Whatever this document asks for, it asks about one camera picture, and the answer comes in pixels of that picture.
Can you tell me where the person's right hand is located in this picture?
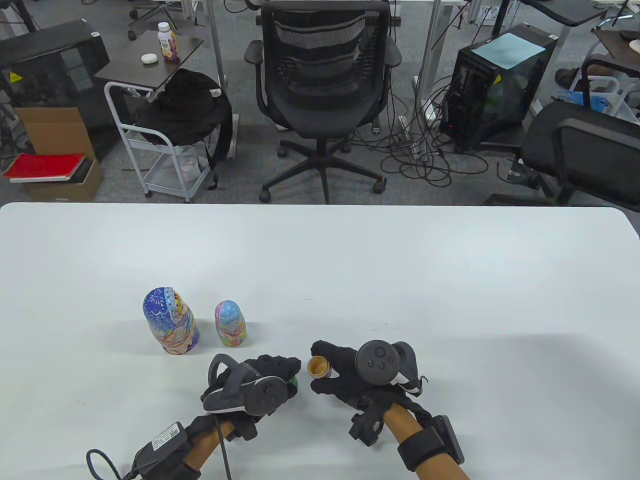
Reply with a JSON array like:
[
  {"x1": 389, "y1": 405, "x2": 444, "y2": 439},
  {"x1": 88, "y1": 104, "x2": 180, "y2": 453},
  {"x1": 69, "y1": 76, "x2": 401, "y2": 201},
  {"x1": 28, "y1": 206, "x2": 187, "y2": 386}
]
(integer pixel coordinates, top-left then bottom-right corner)
[{"x1": 310, "y1": 340, "x2": 431, "y2": 416}]

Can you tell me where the person's left hand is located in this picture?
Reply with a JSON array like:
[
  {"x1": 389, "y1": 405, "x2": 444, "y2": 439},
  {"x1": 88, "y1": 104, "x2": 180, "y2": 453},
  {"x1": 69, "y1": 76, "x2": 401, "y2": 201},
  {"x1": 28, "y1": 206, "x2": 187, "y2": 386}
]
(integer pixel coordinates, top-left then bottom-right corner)
[{"x1": 202, "y1": 354, "x2": 302, "y2": 441}]

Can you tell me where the small purple Russian doll base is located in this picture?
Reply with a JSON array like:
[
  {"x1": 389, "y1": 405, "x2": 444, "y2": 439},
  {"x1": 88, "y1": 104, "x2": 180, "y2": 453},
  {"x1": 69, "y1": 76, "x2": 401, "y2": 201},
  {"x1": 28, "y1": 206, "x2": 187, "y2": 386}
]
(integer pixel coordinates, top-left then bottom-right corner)
[{"x1": 306, "y1": 354, "x2": 332, "y2": 380}]

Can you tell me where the medium Russian doll base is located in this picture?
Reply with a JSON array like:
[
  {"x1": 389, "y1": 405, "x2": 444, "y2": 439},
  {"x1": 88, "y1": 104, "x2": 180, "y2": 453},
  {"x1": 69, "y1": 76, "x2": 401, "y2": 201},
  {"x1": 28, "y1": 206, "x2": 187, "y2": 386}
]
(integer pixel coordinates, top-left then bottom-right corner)
[{"x1": 218, "y1": 320, "x2": 249, "y2": 349}]

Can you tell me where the medium light blue doll top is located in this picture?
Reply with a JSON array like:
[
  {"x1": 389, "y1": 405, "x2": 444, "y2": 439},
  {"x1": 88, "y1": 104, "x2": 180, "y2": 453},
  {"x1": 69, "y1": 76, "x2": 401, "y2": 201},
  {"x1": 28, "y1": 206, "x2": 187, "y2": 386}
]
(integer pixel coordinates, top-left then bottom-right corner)
[{"x1": 215, "y1": 300, "x2": 246, "y2": 327}]

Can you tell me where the large Russian doll base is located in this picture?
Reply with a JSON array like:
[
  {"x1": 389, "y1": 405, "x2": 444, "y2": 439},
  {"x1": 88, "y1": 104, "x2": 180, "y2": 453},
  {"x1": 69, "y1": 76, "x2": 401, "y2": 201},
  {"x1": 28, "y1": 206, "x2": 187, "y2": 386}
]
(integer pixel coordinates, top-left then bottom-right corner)
[{"x1": 149, "y1": 317, "x2": 200, "y2": 356}]

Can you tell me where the large blue Russian doll top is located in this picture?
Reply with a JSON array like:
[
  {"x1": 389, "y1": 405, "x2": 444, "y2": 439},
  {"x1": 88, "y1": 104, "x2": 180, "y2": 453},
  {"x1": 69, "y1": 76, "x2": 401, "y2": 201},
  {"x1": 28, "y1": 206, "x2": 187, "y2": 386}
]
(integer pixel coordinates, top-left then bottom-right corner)
[{"x1": 143, "y1": 286, "x2": 196, "y2": 328}]

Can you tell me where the person's right forearm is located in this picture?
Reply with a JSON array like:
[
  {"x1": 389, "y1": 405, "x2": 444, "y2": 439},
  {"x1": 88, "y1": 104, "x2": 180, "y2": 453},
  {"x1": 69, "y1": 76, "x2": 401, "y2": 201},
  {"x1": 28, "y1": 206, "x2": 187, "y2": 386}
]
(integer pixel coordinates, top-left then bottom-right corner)
[{"x1": 382, "y1": 404, "x2": 471, "y2": 480}]

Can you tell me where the person's left forearm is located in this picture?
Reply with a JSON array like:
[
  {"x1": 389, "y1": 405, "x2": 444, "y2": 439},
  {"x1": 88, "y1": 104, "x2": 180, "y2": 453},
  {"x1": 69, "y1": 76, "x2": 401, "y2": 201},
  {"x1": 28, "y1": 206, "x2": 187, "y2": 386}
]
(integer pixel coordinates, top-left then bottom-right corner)
[{"x1": 182, "y1": 420, "x2": 236, "y2": 480}]

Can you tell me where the black VR controller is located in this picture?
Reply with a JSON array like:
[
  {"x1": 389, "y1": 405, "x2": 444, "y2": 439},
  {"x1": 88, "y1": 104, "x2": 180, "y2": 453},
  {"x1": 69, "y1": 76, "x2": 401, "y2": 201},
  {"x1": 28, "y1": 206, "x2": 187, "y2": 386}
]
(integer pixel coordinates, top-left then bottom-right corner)
[
  {"x1": 355, "y1": 340, "x2": 430, "y2": 398},
  {"x1": 201, "y1": 353, "x2": 290, "y2": 416}
]

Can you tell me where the white metal cart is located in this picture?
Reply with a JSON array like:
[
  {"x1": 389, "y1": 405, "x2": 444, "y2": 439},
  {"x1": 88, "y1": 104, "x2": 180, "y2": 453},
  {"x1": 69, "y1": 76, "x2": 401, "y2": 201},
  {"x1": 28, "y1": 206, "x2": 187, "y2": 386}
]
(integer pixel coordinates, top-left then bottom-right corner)
[{"x1": 103, "y1": 81, "x2": 213, "y2": 204}]

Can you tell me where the white power strip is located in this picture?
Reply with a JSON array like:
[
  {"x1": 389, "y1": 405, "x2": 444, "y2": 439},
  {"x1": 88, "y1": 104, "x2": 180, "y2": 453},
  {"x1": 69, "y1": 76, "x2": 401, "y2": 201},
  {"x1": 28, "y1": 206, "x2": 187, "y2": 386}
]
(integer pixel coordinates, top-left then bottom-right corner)
[{"x1": 398, "y1": 114, "x2": 426, "y2": 160}]

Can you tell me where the black mesh office chair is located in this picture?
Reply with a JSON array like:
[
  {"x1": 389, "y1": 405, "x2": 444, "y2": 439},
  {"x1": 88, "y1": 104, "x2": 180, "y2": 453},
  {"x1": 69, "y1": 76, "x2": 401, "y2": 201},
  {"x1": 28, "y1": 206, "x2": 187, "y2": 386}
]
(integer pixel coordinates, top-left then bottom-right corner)
[{"x1": 243, "y1": 0, "x2": 403, "y2": 205}]

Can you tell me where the black backpack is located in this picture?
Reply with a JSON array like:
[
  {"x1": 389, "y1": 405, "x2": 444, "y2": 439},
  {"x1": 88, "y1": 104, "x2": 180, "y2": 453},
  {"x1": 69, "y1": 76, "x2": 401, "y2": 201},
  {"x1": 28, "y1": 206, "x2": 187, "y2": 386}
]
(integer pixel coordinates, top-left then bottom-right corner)
[{"x1": 134, "y1": 68, "x2": 235, "y2": 191}]

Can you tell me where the black computer tower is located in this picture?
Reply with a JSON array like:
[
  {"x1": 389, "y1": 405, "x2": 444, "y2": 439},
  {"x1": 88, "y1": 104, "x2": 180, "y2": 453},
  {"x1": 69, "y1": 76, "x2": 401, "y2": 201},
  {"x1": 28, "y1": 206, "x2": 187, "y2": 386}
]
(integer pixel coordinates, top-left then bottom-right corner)
[{"x1": 439, "y1": 22, "x2": 559, "y2": 153}]

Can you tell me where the red notebook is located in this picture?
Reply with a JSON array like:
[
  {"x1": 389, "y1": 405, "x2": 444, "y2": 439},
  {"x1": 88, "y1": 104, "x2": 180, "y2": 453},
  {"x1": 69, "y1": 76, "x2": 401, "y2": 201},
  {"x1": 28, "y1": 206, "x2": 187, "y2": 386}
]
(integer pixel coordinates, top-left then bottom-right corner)
[{"x1": 2, "y1": 153, "x2": 87, "y2": 184}]

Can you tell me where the dark wood side table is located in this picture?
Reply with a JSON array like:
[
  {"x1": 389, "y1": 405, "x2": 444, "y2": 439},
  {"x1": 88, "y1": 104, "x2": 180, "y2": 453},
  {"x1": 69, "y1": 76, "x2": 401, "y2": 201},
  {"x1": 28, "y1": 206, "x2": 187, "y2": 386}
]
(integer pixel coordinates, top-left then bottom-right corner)
[{"x1": 94, "y1": 29, "x2": 205, "y2": 96}]

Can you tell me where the cardboard box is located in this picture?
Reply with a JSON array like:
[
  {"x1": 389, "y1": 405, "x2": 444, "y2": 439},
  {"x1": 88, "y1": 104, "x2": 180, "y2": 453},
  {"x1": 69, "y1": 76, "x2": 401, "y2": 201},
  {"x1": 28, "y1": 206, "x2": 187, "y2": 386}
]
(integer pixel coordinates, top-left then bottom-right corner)
[{"x1": 14, "y1": 107, "x2": 104, "y2": 203}]

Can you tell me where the white desk leg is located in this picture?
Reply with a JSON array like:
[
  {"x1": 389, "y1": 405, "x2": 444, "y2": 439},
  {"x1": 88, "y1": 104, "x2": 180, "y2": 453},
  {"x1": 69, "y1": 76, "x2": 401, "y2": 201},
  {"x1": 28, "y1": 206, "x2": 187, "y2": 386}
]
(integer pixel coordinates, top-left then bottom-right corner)
[
  {"x1": 206, "y1": 0, "x2": 230, "y2": 91},
  {"x1": 414, "y1": 0, "x2": 455, "y2": 118}
]

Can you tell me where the bottle with purple label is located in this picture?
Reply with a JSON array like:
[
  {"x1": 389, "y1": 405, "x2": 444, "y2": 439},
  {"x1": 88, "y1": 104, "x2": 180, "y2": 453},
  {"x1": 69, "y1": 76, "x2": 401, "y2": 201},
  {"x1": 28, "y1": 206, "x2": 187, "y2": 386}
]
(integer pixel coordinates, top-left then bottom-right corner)
[{"x1": 157, "y1": 21, "x2": 180, "y2": 64}]

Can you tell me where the light blue paper sheet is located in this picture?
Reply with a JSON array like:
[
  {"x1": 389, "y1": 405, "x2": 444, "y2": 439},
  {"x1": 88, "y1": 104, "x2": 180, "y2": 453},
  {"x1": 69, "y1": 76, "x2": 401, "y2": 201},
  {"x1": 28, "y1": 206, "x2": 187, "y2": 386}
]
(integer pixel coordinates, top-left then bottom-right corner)
[{"x1": 471, "y1": 32, "x2": 546, "y2": 70}]

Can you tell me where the blue bag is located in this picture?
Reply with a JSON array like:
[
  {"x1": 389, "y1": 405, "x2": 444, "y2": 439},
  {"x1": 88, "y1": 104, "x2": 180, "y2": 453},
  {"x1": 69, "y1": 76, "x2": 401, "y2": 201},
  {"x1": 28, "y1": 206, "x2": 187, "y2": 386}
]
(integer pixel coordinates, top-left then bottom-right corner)
[{"x1": 556, "y1": 89, "x2": 621, "y2": 115}]

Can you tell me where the black equipment cabinet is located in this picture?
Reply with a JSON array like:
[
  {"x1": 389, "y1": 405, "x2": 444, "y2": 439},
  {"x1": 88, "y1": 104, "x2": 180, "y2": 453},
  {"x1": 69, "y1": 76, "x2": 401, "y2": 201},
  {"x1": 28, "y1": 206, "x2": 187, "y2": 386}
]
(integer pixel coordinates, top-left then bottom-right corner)
[{"x1": 0, "y1": 19, "x2": 112, "y2": 163}]

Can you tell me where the grey chair star base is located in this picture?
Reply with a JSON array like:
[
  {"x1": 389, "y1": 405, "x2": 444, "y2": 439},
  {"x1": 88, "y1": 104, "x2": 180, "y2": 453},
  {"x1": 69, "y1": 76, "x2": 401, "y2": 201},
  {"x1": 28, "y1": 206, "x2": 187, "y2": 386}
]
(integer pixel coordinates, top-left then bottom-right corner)
[{"x1": 127, "y1": 0, "x2": 201, "y2": 42}]

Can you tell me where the black desk top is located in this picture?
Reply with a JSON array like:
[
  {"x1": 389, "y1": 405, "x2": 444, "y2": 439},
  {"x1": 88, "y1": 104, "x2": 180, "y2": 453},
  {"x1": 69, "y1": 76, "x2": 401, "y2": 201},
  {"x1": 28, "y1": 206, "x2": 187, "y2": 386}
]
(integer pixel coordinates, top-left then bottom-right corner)
[{"x1": 517, "y1": 0, "x2": 640, "y2": 27}]

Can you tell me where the small dark side table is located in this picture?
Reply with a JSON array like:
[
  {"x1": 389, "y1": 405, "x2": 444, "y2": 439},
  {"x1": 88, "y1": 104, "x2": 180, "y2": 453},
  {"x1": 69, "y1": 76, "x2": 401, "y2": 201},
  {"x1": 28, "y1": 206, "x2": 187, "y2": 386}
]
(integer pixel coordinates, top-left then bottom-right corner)
[{"x1": 591, "y1": 27, "x2": 640, "y2": 73}]

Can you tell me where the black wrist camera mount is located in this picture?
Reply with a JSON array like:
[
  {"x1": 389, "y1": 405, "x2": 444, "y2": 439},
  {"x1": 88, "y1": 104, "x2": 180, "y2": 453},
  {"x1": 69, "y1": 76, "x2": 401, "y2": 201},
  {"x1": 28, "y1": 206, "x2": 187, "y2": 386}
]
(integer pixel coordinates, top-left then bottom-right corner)
[
  {"x1": 227, "y1": 417, "x2": 258, "y2": 442},
  {"x1": 348, "y1": 400, "x2": 388, "y2": 447}
]

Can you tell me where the black forearm strap pack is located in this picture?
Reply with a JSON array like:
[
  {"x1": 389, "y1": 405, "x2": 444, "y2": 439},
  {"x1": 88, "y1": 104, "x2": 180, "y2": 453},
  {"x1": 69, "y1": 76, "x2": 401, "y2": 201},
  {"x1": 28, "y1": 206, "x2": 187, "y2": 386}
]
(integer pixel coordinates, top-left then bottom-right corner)
[
  {"x1": 397, "y1": 414, "x2": 466, "y2": 472},
  {"x1": 131, "y1": 421, "x2": 201, "y2": 480}
]

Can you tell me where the bundle of black floor cables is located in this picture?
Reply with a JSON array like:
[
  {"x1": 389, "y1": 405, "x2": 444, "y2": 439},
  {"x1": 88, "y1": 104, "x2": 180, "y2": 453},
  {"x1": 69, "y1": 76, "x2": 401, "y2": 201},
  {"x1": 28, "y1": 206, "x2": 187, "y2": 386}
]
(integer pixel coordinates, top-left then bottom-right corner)
[{"x1": 350, "y1": 75, "x2": 493, "y2": 189}]

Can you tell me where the black chair with grey frame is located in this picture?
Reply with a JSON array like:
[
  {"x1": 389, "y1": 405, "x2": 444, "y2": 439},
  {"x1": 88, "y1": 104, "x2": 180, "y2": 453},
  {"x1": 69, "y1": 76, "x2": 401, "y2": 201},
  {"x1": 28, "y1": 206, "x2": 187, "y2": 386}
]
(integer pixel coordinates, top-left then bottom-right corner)
[{"x1": 482, "y1": 100, "x2": 640, "y2": 213}]

